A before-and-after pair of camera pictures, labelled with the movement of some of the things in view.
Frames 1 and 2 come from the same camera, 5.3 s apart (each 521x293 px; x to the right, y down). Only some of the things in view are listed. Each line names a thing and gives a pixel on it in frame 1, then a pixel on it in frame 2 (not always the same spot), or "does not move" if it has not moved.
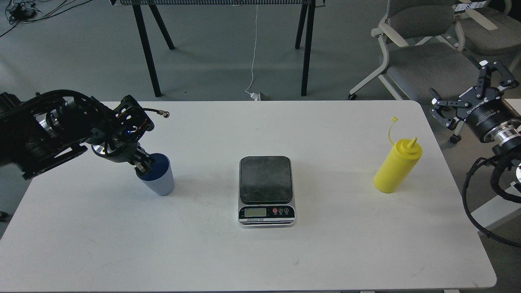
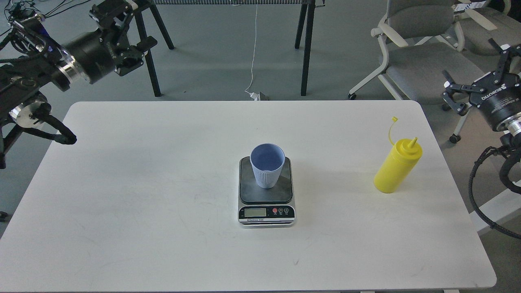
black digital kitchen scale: (266, 198) does not move
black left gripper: (119, 136) → (97, 55)
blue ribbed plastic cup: (160, 178) → (267, 160)
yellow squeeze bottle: (397, 165) does not move
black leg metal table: (307, 19) does not move
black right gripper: (488, 111) → (499, 102)
